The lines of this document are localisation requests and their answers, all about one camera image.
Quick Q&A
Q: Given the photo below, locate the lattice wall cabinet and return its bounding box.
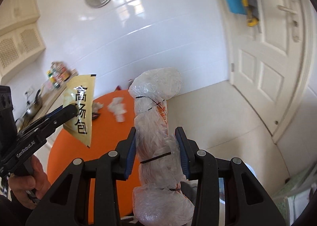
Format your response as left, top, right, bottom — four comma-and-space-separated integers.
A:
0, 22, 46, 78

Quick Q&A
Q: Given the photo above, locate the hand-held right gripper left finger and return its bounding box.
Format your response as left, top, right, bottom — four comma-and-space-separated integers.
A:
25, 127, 137, 226

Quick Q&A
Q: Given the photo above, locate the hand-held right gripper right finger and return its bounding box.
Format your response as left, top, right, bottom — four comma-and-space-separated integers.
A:
174, 127, 287, 226

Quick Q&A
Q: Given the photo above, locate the person's left hand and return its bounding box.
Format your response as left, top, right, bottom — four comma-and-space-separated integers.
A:
7, 155, 52, 210

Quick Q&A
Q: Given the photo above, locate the crumpled white wrapper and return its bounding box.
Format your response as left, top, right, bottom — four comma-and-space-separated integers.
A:
107, 97, 128, 123

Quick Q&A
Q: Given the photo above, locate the cream door handle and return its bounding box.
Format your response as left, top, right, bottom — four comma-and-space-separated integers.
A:
277, 0, 302, 42

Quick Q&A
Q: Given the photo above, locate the clear plastic bag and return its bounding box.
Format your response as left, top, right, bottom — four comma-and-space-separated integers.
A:
128, 67, 195, 226

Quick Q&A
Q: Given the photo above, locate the cream upper cabinet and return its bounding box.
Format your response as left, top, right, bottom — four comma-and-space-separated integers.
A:
0, 0, 41, 36

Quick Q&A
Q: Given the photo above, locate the tan soup packet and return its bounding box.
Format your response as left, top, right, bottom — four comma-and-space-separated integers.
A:
62, 73, 97, 149

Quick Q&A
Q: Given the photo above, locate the metal wok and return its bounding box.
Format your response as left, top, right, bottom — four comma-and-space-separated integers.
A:
24, 88, 43, 118

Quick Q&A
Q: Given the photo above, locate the person's left forearm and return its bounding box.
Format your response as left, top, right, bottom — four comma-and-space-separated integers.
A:
0, 192, 35, 226

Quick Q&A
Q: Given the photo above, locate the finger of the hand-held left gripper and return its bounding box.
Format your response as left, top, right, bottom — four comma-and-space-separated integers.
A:
15, 106, 68, 134
22, 105, 78, 143

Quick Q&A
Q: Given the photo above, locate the white door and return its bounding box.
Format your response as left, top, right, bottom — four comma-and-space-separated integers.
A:
222, 0, 315, 143

